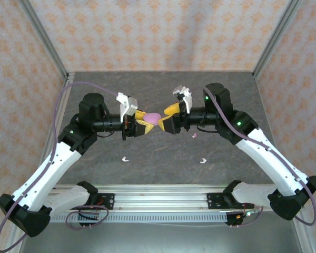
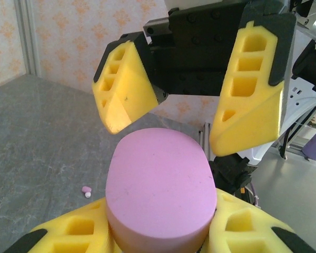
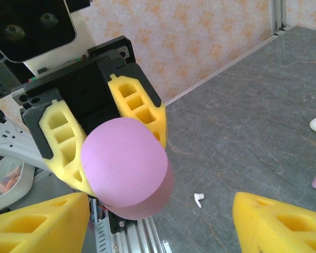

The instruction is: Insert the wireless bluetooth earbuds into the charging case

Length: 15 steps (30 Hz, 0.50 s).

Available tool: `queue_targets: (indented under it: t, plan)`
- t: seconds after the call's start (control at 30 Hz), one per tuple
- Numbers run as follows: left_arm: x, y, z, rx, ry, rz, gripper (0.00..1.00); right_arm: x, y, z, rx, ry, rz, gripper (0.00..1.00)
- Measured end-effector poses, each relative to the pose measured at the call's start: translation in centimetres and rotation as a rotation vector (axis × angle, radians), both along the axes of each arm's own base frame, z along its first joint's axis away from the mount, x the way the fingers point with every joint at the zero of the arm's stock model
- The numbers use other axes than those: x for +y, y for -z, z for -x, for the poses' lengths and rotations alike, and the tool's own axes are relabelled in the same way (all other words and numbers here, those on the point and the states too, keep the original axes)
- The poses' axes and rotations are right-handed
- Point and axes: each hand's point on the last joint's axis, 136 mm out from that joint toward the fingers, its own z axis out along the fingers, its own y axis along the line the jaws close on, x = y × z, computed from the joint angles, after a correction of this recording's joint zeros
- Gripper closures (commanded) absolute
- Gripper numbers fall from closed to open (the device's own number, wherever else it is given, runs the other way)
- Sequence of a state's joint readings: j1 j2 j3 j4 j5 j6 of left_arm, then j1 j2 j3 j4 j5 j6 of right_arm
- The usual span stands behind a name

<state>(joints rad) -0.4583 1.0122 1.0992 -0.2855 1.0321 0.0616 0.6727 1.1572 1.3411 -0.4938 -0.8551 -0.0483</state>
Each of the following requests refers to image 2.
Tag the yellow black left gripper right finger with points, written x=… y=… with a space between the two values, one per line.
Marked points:
x=242 y=226

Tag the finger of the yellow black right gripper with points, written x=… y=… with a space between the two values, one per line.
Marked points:
x=131 y=89
x=255 y=118

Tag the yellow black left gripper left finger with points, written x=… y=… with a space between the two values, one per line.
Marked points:
x=68 y=229

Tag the pink earbud charging case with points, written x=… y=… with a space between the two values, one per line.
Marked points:
x=160 y=184

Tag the aluminium table side rail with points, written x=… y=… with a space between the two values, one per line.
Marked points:
x=204 y=139

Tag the aluminium frame corner post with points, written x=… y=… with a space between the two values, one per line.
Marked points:
x=29 y=37

